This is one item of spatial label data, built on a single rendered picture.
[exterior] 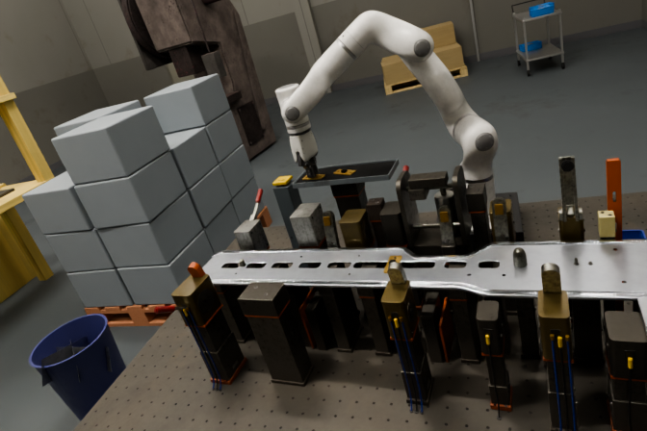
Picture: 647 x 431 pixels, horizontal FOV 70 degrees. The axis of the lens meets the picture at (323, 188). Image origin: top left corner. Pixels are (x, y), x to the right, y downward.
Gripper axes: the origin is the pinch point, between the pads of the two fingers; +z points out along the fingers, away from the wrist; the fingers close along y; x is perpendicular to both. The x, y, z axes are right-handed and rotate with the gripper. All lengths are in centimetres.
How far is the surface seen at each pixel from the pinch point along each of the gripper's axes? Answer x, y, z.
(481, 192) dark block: 61, 6, 7
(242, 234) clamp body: -21.2, 23.1, 13.7
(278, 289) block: 12, 47, 16
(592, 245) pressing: 88, 13, 19
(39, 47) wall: -898, -434, -111
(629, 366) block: 95, 44, 27
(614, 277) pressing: 93, 25, 19
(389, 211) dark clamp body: 32.4, 10.1, 10.8
